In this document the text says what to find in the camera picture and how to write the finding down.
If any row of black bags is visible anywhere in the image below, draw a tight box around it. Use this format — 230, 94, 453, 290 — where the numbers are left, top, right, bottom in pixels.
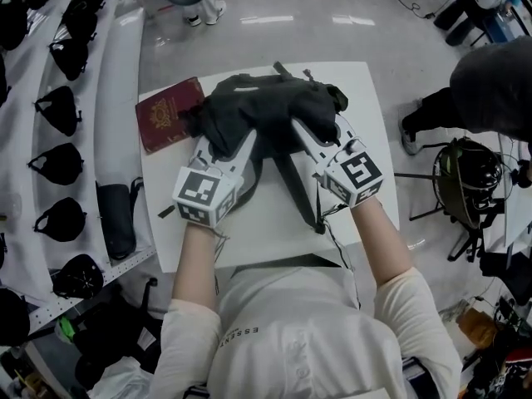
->
0, 0, 117, 348

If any black backpack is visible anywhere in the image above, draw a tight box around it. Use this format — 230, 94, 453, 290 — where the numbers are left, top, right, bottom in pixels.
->
157, 61, 350, 235

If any person's white shirt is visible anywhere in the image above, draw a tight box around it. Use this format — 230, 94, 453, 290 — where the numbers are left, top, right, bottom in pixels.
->
151, 255, 463, 399

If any dark grey upright bag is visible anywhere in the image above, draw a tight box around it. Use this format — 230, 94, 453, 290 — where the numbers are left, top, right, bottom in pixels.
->
95, 179, 140, 261

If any white metal shelf rack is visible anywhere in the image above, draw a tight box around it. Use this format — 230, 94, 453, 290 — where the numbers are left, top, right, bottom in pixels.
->
0, 0, 159, 344

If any white side desk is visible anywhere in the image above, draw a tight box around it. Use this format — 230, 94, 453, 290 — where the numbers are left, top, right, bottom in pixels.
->
502, 135, 532, 249

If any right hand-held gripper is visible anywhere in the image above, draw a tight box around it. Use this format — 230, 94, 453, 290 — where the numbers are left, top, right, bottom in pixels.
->
289, 113, 385, 209

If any red hardcover book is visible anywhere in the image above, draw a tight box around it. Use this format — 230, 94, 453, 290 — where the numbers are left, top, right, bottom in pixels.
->
135, 76, 205, 154

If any dark folding chair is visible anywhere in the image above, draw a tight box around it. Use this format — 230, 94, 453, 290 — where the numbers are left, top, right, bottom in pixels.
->
393, 137, 506, 230

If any white table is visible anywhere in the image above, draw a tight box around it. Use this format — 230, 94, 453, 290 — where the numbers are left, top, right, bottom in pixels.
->
136, 60, 401, 273

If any black helmet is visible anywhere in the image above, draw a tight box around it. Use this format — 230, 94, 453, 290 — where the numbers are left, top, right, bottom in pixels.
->
434, 137, 504, 207

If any person's right forearm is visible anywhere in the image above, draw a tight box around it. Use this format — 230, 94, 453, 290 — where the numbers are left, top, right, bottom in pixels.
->
351, 199, 416, 286

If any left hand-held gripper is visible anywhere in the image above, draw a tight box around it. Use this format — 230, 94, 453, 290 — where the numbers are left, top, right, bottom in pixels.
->
172, 130, 259, 229

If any person's left forearm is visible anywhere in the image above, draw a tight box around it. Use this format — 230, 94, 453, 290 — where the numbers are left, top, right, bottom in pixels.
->
171, 224, 219, 307

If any black office chair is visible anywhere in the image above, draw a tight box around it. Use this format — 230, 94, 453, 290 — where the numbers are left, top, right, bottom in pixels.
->
447, 209, 532, 265
72, 278, 163, 390

